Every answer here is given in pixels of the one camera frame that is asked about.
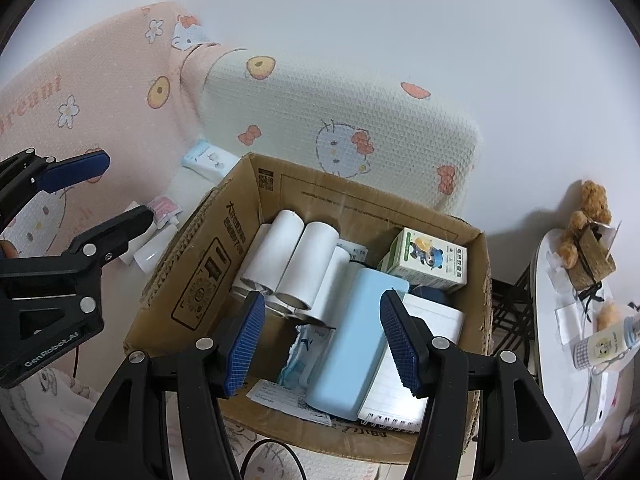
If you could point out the blue patterned wipes packet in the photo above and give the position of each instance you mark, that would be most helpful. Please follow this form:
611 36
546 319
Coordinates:
305 355

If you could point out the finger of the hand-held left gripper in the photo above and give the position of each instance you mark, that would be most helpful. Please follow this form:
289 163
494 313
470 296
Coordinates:
120 227
75 171

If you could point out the small wooden basket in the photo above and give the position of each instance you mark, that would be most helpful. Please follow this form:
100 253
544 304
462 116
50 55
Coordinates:
595 257

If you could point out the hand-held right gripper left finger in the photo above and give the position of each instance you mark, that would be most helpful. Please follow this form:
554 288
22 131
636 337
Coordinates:
245 345

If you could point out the light blue case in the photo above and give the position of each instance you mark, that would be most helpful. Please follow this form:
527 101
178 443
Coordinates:
350 340

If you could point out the black metal rack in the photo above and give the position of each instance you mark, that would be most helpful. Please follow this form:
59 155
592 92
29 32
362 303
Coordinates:
510 305

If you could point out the brown cardboard box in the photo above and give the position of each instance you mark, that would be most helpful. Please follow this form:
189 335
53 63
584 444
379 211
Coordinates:
210 260

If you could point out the brown teddy bear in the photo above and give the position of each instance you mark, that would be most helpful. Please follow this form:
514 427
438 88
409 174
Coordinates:
587 215

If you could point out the blue tissue packet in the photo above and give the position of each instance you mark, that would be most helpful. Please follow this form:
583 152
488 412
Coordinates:
207 160

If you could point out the green white cartoon carton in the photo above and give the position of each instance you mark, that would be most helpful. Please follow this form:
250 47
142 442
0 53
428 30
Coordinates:
425 260

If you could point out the white round table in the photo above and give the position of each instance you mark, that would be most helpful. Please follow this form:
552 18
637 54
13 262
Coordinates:
550 285

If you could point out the white printed bottle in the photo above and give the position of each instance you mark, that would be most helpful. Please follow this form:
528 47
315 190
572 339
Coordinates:
610 345

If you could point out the white blue-print packet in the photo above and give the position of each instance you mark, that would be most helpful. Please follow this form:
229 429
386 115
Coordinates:
356 252

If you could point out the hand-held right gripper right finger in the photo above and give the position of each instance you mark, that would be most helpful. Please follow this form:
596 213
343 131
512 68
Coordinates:
400 345

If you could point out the white printed paper slip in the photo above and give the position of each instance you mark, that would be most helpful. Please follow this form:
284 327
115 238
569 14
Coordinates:
280 396

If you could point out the white paper sheet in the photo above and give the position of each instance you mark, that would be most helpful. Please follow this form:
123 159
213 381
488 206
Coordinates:
570 325

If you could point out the white spiral notebook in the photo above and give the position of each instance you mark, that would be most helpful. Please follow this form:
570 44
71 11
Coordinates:
440 320

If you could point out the small tan plush toy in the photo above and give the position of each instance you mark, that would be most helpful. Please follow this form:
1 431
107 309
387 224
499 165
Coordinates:
610 316

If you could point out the small pink label packet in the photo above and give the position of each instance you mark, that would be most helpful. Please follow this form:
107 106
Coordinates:
165 206

